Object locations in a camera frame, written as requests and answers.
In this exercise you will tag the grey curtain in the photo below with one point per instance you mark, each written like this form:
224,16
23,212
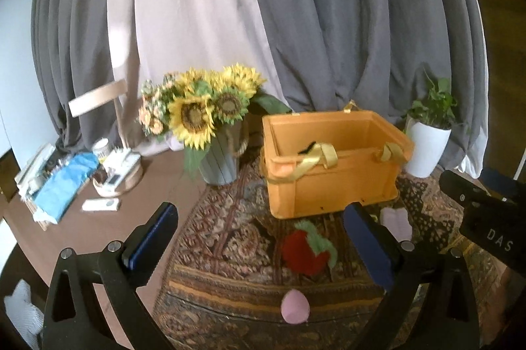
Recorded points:
78,37
370,25

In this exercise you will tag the sunflower bouquet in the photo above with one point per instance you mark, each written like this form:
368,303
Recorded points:
193,116

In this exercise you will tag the pink egg-shaped sponge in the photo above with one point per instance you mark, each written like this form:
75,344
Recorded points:
294,307

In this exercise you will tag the white box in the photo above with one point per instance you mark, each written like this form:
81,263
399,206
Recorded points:
121,165

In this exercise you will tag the white lidded jar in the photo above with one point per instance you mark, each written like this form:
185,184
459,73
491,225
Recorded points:
101,148

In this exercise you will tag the white remote control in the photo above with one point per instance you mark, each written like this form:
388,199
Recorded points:
100,205

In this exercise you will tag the red plush strawberry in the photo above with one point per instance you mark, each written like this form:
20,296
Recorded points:
302,255

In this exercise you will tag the patterned table rug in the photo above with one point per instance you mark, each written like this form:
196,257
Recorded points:
234,235

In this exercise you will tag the wooden chair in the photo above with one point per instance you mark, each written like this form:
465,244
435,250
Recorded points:
96,97

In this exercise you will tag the white plant pot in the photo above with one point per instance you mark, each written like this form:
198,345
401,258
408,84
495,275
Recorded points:
425,148

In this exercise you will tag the round wooden tray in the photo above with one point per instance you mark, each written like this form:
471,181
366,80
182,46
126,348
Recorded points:
123,187

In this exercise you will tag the blue cloth packet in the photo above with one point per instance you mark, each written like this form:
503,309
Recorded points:
65,183

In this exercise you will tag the grey ribbed vase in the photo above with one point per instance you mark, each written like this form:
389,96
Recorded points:
220,165

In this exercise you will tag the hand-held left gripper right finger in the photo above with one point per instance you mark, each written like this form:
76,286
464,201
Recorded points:
370,247

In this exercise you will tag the pale pink fuzzy wristband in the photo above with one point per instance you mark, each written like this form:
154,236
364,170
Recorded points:
396,222

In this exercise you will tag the white crumpled cloth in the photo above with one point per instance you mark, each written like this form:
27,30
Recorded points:
22,307

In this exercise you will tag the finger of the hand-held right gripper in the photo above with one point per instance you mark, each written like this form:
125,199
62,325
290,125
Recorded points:
499,181
464,187

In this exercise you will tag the pale sheer curtain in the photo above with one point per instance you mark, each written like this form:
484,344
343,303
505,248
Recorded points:
185,5

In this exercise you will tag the orange storage basket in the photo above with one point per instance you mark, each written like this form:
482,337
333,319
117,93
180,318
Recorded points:
328,185

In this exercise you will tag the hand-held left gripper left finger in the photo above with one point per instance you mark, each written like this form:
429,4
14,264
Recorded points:
152,239

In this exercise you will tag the green potted plant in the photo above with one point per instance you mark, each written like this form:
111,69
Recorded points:
435,103

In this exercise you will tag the stack of books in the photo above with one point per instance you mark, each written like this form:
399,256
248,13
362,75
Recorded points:
35,169

